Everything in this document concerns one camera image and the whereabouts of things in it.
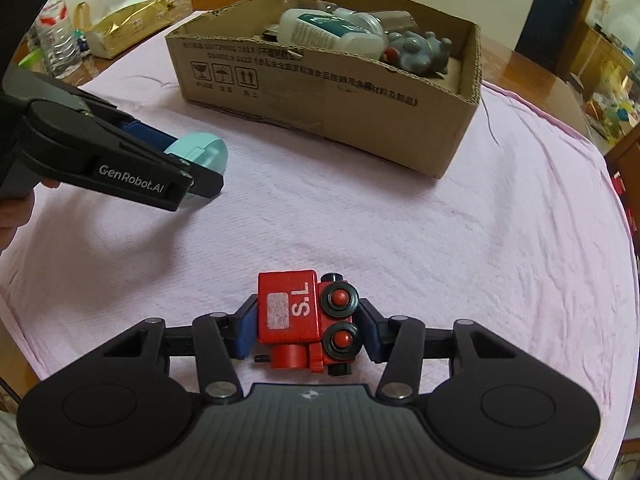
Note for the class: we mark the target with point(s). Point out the red toy train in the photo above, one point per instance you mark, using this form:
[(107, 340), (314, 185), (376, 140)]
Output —
[(300, 320)]

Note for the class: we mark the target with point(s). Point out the grey toy figure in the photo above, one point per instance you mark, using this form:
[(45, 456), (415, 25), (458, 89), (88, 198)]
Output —
[(420, 52)]

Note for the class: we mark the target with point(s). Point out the teal round case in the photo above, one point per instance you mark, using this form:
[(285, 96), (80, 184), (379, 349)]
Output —
[(202, 155)]

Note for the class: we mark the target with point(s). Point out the pink cloth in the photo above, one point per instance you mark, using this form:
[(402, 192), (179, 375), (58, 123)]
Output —
[(400, 220)]

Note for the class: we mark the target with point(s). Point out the white plastic bottle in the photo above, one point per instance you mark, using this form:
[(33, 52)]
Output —
[(325, 27)]

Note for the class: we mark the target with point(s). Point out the clear water bottle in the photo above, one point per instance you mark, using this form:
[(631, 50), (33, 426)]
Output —
[(60, 35)]

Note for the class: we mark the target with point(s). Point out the gold packet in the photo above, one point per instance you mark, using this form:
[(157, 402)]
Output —
[(127, 22)]

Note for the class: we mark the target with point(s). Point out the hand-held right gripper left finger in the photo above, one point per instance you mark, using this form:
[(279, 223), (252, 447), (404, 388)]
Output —
[(245, 331)]

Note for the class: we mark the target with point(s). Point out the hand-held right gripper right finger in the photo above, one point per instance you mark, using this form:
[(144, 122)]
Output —
[(372, 336)]

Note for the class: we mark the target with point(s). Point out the person's left hand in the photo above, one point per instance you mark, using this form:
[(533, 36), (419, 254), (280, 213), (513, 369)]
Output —
[(12, 222)]

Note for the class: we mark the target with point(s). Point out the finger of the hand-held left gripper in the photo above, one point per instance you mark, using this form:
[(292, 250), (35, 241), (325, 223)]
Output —
[(125, 172), (150, 135)]

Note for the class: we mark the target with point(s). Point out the cardboard box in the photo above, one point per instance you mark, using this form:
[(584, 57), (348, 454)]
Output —
[(320, 105)]

